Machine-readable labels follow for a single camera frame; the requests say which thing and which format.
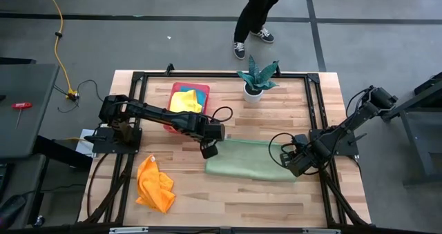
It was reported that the green plant in white pot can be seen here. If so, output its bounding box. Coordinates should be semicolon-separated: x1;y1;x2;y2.
236;54;280;103

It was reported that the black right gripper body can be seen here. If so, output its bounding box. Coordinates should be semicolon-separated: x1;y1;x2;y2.
279;133;329;178

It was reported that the black handheld device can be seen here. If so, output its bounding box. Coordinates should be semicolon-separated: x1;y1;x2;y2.
0;194;28;230

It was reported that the green microfiber towel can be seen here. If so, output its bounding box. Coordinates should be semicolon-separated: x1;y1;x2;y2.
204;138;298;183

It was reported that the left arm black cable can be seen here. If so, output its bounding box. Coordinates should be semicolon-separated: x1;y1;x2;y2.
211;106;234;124

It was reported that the teal microfiber towel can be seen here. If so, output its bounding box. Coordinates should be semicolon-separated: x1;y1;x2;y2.
179;86;209;106

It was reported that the thin black floor cable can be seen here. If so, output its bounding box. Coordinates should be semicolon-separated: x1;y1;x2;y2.
53;78;106;114

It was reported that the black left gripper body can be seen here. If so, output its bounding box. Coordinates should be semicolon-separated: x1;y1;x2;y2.
186;117;220;160

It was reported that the orange microfiber towel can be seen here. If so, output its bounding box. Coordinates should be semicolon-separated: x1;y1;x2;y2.
135;154;177;215

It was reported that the white box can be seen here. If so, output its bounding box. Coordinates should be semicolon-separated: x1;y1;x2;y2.
79;128;98;158

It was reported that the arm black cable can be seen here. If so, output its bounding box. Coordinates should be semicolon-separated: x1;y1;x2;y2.
211;106;234;124
268;132;295;159

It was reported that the red-handled hex key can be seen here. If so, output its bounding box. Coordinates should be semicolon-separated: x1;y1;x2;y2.
10;101;34;130

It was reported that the person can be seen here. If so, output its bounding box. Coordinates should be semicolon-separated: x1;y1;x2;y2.
233;0;287;61

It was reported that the grey side table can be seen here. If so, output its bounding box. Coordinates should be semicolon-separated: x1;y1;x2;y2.
0;63;60;159

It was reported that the thick black cable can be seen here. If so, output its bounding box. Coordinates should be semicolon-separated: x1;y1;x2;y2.
86;153;112;221

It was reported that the pink plastic bin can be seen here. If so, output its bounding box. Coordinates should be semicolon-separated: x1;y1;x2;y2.
162;81;211;135

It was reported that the yellow microfiber towel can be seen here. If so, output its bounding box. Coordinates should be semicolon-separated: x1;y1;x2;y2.
169;89;204;114

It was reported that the yellow extension cable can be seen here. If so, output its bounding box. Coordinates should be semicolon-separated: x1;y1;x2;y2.
40;0;81;102

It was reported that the grey metal bench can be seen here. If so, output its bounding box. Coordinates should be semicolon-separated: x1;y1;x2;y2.
381;71;442;187

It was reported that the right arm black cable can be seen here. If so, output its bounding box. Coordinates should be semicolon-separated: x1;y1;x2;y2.
268;132;295;159

